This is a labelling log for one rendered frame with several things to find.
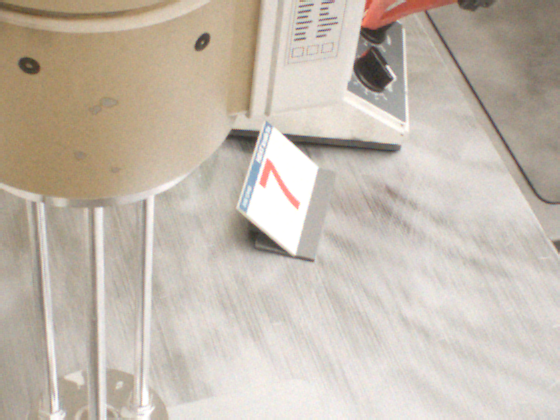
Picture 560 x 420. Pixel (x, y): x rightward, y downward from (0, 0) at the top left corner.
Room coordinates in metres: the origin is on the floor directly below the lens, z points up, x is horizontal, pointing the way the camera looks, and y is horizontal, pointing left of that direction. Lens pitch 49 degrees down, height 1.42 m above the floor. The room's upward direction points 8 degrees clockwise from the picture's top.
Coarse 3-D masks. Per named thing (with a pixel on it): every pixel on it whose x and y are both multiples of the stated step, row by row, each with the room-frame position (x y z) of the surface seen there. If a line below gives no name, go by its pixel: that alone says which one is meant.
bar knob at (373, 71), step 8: (368, 48) 0.71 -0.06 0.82; (376, 48) 0.71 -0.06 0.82; (368, 56) 0.70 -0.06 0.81; (376, 56) 0.70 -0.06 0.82; (360, 64) 0.70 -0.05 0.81; (368, 64) 0.70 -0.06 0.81; (376, 64) 0.70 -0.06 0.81; (384, 64) 0.70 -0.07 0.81; (360, 72) 0.69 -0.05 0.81; (368, 72) 0.70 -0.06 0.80; (376, 72) 0.69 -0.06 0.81; (384, 72) 0.69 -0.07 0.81; (392, 72) 0.69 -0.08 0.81; (360, 80) 0.69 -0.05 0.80; (368, 80) 0.69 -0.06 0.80; (376, 80) 0.69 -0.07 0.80; (384, 80) 0.69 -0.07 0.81; (392, 80) 0.69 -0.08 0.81; (368, 88) 0.68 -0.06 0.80; (376, 88) 0.69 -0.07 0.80; (384, 88) 0.69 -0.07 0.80
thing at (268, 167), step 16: (272, 144) 0.63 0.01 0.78; (288, 144) 0.64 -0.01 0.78; (272, 160) 0.61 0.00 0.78; (288, 160) 0.62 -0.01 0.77; (304, 160) 0.63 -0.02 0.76; (272, 176) 0.60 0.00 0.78; (288, 176) 0.61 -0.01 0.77; (304, 176) 0.62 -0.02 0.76; (256, 192) 0.58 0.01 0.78; (272, 192) 0.59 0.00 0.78; (288, 192) 0.60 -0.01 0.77; (304, 192) 0.61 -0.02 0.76; (256, 208) 0.56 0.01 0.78; (272, 208) 0.57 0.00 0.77; (288, 208) 0.58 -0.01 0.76; (272, 224) 0.56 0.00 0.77; (288, 224) 0.57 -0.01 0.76; (288, 240) 0.56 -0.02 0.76
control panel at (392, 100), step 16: (400, 32) 0.78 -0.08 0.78; (384, 48) 0.74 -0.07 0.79; (400, 48) 0.76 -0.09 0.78; (400, 64) 0.74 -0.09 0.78; (352, 80) 0.68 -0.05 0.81; (400, 80) 0.72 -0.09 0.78; (368, 96) 0.68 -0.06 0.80; (384, 96) 0.69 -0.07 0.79; (400, 96) 0.70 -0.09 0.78; (400, 112) 0.68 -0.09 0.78
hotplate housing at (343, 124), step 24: (240, 120) 0.66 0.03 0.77; (264, 120) 0.66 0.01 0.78; (288, 120) 0.66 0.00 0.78; (312, 120) 0.66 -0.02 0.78; (336, 120) 0.66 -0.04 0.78; (360, 120) 0.66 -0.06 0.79; (384, 120) 0.67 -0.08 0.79; (336, 144) 0.67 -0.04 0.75; (360, 144) 0.67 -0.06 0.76; (384, 144) 0.67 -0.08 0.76
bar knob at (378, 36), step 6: (384, 12) 0.76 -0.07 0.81; (390, 24) 0.76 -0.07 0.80; (360, 30) 0.74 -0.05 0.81; (366, 30) 0.75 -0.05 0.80; (372, 30) 0.75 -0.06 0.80; (378, 30) 0.75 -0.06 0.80; (384, 30) 0.76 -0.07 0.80; (366, 36) 0.74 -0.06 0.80; (372, 36) 0.74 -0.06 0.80; (378, 36) 0.75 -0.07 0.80; (384, 36) 0.75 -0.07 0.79; (372, 42) 0.74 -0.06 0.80; (378, 42) 0.74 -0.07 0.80
